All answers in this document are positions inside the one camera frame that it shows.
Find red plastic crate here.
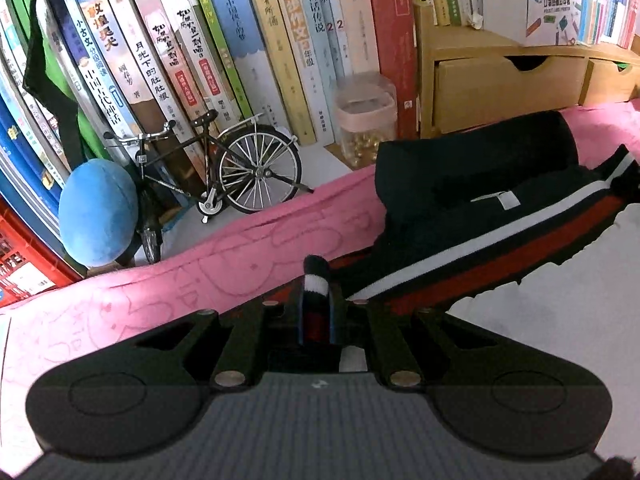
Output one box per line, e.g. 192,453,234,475
0,195,88,311

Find green bag black strap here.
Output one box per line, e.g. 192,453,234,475
22,0,113,168

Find white cloth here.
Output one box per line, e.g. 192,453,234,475
445,205,640,461

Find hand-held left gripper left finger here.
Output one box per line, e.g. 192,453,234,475
132,287,306,392

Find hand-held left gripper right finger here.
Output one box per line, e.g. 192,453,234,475
330,285,501,391

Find pink blanket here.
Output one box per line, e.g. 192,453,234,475
0,99,640,466

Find blue plush ball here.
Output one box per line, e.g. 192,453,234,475
57,158,140,267

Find clear jar pink lid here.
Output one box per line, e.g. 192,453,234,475
334,74,398,171

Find row of books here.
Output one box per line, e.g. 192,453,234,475
0,0,640,281

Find wooden drawer organizer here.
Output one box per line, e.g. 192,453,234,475
414,2,640,138

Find black model bicycle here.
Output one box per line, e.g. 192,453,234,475
102,112,316,266

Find navy sweater red white stripes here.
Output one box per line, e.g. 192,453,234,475
295,110,640,347

